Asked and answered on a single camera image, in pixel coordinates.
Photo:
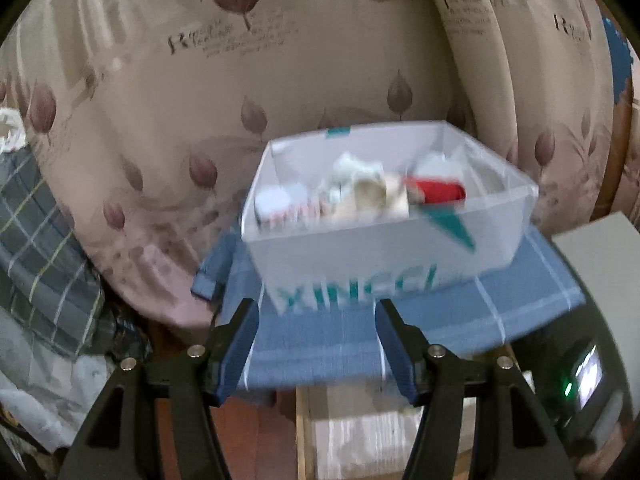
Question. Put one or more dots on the wooden furniture frame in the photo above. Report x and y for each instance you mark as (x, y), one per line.
(620, 160)

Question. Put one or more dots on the blue fabric item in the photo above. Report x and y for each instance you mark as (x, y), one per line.
(620, 60)

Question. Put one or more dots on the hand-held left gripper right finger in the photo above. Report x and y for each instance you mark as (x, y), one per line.
(397, 350)

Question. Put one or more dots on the white cardboard box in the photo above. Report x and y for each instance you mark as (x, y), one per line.
(350, 255)

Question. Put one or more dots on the pink striped underwear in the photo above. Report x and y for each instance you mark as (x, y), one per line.
(300, 212)

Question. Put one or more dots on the red underwear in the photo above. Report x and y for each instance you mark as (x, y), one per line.
(440, 191)

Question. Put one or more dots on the blue checked tablecloth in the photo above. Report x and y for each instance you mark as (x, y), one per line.
(325, 340)

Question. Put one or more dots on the beige leaf-print curtain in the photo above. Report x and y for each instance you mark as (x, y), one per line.
(150, 110)

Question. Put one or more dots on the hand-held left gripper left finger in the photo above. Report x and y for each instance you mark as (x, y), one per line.
(240, 345)

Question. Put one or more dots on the grey plaid cloth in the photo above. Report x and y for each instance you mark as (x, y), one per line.
(40, 260)

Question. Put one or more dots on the white crumpled cloth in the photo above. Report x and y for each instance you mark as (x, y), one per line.
(50, 400)

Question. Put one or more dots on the pale green underwear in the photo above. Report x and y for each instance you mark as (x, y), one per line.
(352, 167)

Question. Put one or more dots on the cream underwear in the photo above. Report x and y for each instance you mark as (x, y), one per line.
(375, 195)

